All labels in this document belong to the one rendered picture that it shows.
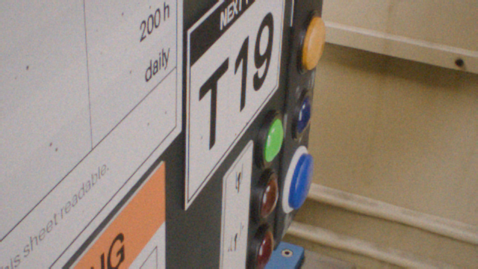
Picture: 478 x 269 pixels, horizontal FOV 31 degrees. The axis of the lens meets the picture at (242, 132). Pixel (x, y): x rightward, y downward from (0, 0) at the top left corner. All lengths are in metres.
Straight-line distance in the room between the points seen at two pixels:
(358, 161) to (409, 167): 0.08
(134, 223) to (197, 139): 0.05
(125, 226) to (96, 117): 0.05
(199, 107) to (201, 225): 0.06
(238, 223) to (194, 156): 0.08
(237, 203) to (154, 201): 0.09
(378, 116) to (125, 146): 1.02
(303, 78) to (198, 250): 0.12
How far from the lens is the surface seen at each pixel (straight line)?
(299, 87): 0.42
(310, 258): 1.04
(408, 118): 1.25
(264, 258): 0.42
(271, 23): 0.35
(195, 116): 0.29
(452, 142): 1.26
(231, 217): 0.37
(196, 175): 0.31
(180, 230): 0.31
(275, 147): 0.38
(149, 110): 0.26
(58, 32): 0.20
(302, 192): 0.45
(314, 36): 0.40
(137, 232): 0.27
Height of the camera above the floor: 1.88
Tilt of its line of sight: 32 degrees down
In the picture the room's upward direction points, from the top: 3 degrees clockwise
